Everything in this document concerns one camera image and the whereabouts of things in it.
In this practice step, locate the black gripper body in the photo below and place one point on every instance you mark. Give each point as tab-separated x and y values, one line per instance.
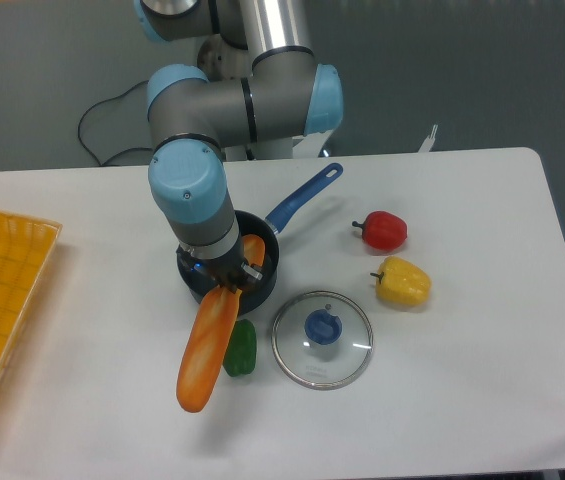
225	270

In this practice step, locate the long orange bread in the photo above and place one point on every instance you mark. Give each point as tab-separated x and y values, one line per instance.
206	347

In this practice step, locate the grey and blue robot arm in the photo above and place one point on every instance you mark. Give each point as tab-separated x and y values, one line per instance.
284	93

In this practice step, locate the green bell pepper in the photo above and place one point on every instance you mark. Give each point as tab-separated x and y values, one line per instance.
241	354

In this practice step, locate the glass lid with blue knob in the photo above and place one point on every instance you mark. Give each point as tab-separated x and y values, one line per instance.
322	340

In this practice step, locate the red bell pepper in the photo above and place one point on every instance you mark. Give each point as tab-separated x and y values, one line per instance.
383	231

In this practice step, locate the yellow bell pepper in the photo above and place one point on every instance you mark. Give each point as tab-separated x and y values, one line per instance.
401	282

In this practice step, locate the dark pot with blue handle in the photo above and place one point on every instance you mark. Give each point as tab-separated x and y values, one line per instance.
267	228

